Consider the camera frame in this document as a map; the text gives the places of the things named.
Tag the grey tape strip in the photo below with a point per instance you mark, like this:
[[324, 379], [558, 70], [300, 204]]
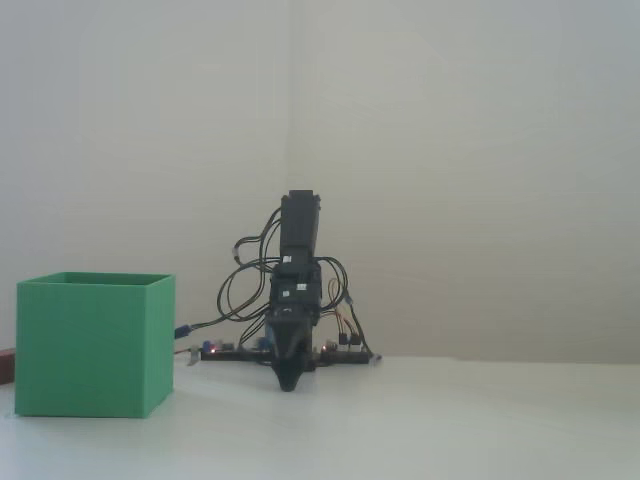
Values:
[[193, 356]]

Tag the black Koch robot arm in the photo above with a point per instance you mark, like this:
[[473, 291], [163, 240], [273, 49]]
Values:
[[300, 225]]

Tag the blue controller circuit board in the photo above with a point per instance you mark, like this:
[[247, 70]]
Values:
[[225, 352]]

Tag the green bin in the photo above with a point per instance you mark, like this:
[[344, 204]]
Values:
[[85, 350]]

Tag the red block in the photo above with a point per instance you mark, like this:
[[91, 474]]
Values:
[[7, 367]]

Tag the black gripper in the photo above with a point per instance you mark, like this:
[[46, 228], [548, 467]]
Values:
[[295, 300]]

